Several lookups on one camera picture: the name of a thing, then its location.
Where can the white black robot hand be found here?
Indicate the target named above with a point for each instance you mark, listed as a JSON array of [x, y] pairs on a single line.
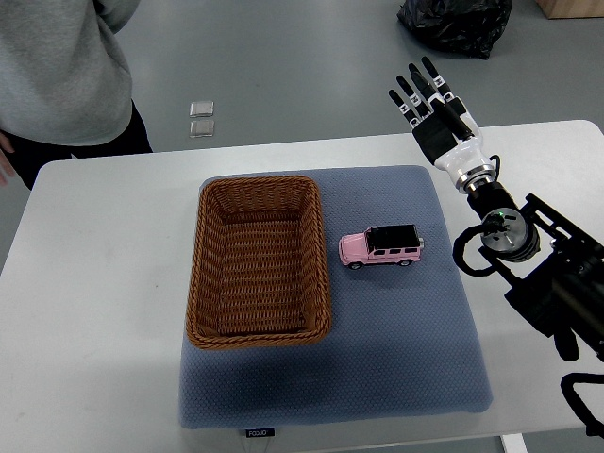
[[450, 138]]

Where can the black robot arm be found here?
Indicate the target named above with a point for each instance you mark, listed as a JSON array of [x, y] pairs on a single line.
[[554, 269]]

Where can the pink toy car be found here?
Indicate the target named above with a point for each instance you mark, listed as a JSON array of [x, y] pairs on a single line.
[[381, 245]]

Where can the brown wicker basket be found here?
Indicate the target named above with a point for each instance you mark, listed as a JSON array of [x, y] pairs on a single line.
[[259, 274]]

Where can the person's hand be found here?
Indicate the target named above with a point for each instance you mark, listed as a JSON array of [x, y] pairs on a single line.
[[7, 170]]

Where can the black plastic bag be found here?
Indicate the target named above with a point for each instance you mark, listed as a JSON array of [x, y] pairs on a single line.
[[466, 27]]

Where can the wooden box corner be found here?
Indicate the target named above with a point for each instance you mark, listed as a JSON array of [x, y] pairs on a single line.
[[571, 9]]

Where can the upper silver floor plate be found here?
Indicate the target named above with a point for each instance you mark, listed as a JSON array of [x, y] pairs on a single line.
[[201, 108]]

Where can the blue grey cushion mat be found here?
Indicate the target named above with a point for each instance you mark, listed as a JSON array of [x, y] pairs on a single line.
[[402, 340]]

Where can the person in grey sweater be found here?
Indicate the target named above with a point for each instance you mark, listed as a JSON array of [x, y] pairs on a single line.
[[66, 89]]

